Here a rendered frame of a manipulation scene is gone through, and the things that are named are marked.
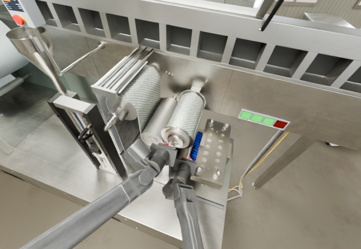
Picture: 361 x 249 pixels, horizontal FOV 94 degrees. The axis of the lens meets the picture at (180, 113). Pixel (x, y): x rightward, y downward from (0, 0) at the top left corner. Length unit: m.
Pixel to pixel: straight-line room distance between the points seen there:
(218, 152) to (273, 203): 1.31
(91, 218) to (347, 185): 2.68
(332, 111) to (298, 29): 0.43
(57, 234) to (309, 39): 0.90
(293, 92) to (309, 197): 1.69
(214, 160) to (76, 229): 0.69
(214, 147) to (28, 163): 1.08
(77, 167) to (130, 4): 0.91
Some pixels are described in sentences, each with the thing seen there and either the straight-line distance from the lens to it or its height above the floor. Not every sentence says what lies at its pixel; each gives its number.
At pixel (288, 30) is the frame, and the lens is 0.78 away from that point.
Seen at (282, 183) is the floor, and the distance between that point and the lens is 2.34.
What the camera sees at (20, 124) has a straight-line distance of 1.41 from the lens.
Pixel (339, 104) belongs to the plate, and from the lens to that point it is 1.01.
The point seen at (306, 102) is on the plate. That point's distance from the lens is 0.96.
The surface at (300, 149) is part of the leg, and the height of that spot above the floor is 0.84.
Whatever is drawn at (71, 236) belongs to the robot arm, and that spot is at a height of 1.45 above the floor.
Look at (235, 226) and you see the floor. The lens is 1.98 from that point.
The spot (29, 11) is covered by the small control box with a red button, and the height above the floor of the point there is 1.66.
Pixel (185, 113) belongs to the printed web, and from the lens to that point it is 0.74.
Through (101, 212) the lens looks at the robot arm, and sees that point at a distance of 0.47.
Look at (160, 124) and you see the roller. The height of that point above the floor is 1.23.
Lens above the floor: 1.86
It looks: 48 degrees down
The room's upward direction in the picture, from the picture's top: 5 degrees clockwise
